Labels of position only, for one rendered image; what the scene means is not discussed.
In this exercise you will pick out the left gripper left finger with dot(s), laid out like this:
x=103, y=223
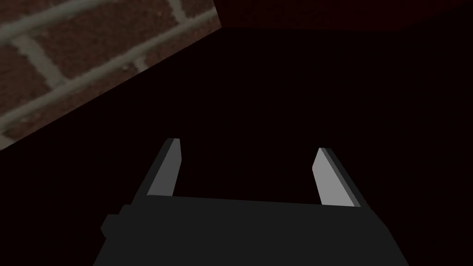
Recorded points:
x=165, y=173

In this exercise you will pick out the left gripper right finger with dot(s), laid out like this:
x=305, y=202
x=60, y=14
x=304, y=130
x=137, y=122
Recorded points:
x=334, y=181

